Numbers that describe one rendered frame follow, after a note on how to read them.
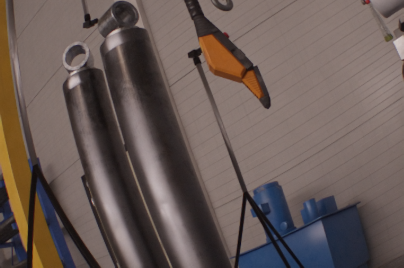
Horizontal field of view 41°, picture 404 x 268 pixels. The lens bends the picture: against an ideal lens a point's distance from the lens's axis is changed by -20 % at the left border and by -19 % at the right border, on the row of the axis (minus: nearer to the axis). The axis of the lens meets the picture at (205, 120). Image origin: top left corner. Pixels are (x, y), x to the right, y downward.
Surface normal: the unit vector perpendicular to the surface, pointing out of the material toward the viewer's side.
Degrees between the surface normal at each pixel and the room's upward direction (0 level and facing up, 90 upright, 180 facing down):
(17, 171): 90
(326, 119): 90
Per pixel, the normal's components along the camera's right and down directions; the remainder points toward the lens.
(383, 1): -0.29, 0.61
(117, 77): -0.55, -0.06
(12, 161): 0.66, -0.43
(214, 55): -0.01, -0.29
